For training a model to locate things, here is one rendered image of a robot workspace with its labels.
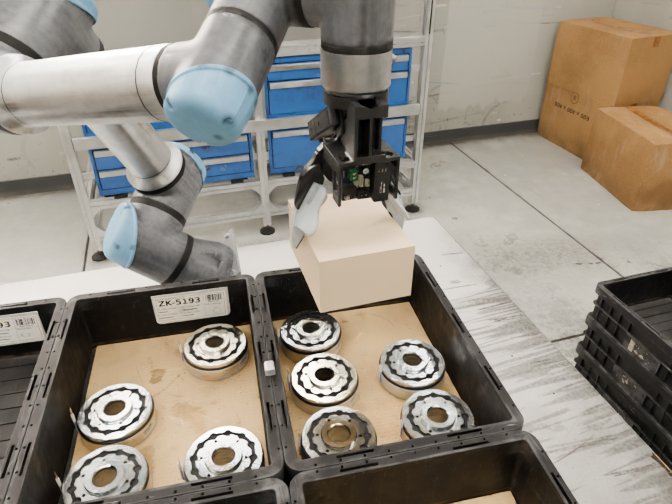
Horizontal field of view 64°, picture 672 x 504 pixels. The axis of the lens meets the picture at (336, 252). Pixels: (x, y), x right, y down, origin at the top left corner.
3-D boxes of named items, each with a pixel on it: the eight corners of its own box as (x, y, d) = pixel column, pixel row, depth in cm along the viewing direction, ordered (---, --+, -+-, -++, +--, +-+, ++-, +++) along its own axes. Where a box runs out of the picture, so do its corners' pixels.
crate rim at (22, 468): (72, 307, 89) (68, 295, 88) (254, 283, 94) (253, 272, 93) (2, 543, 56) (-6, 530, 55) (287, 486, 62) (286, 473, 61)
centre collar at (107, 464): (89, 464, 69) (88, 461, 69) (129, 459, 70) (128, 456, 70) (79, 499, 65) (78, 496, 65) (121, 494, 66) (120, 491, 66)
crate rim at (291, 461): (255, 283, 94) (253, 272, 93) (417, 262, 100) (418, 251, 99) (287, 486, 62) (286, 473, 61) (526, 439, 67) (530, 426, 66)
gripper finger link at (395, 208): (413, 249, 69) (377, 201, 63) (395, 226, 73) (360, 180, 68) (433, 234, 68) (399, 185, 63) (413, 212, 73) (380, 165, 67)
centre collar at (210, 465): (202, 447, 72) (202, 444, 71) (240, 438, 73) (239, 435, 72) (206, 479, 68) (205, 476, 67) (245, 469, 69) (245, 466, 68)
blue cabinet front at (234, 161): (100, 195, 250) (67, 72, 220) (254, 175, 268) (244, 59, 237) (99, 198, 248) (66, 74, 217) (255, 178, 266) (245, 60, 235)
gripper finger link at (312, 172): (286, 204, 65) (326, 142, 62) (283, 198, 66) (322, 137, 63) (318, 219, 67) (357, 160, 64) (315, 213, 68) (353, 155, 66)
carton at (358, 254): (290, 245, 79) (288, 199, 75) (367, 233, 82) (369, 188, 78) (320, 312, 66) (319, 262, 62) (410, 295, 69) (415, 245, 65)
